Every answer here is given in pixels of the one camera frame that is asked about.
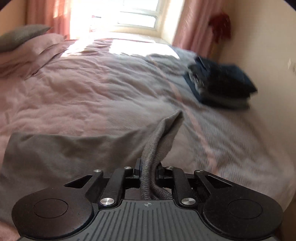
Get pink pillow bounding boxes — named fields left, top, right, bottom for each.
left=1, top=41, right=73, bottom=80
left=1, top=33, right=65, bottom=65

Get pink curtain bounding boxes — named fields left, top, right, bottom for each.
left=172, top=0, right=224, bottom=57
left=26, top=0, right=71, bottom=40

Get left pink curtain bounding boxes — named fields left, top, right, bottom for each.
left=26, top=0, right=71, bottom=40

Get window frame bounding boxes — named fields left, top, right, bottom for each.
left=90, top=1, right=185, bottom=44

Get dark red hanging garment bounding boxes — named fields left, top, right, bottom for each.
left=208, top=13, right=231, bottom=44

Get grey checked cushion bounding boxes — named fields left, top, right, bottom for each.
left=1, top=24, right=50, bottom=53

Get upper pink pillow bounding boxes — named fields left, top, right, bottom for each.
left=1, top=33, right=65, bottom=65

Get lower pink pillow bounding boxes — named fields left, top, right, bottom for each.
left=1, top=41, right=73, bottom=80

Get grey folded garment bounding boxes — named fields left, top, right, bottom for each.
left=188, top=69, right=251, bottom=110

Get dark blue folded jeans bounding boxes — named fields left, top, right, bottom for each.
left=188, top=56, right=257, bottom=99

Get grey knit skirt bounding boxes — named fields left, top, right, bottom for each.
left=1, top=111, right=184, bottom=224

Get pink and grey duvet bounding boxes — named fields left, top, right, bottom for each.
left=0, top=38, right=296, bottom=241

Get right pink curtain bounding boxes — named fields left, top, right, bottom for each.
left=172, top=0, right=224, bottom=57

